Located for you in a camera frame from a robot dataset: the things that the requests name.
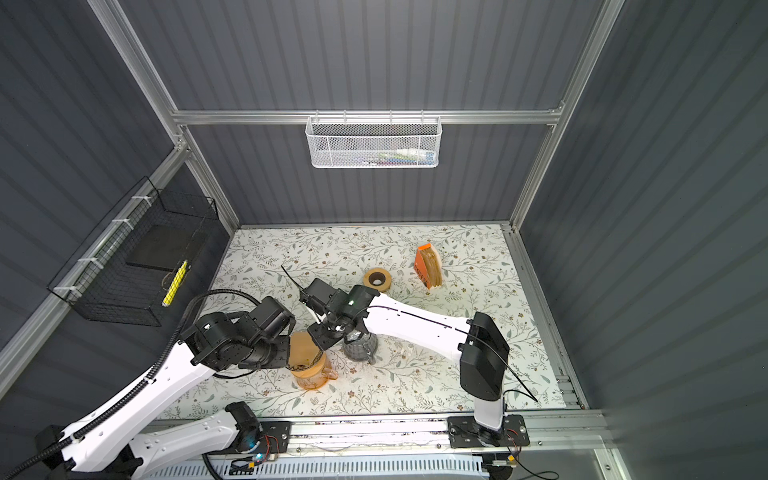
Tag grey glass carafe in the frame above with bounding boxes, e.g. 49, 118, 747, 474
342, 331, 379, 365

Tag orange glass carafe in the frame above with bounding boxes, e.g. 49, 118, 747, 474
291, 357, 338, 390

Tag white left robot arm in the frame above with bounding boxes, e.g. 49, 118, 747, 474
34, 295, 296, 479

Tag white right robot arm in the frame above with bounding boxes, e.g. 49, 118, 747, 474
299, 279, 509, 434

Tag orange coffee filter holder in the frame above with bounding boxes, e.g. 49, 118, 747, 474
414, 243, 443, 289

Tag yellow green striped stick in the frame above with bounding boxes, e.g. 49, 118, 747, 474
161, 260, 189, 308

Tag black flat box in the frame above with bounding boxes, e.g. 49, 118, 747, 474
126, 225, 207, 272

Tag floral table mat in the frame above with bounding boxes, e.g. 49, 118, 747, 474
164, 224, 566, 420

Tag markers in white basket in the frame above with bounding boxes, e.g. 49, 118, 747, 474
355, 148, 438, 167

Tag black corrugated cable hose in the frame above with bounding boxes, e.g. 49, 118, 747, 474
0, 289, 262, 480

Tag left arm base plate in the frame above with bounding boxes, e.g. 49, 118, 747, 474
235, 421, 292, 455

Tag black wire basket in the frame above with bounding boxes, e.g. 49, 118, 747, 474
48, 181, 219, 327

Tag white wire mesh basket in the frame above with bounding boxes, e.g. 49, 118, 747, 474
305, 116, 443, 169

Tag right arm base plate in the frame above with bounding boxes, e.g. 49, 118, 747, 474
447, 414, 530, 449

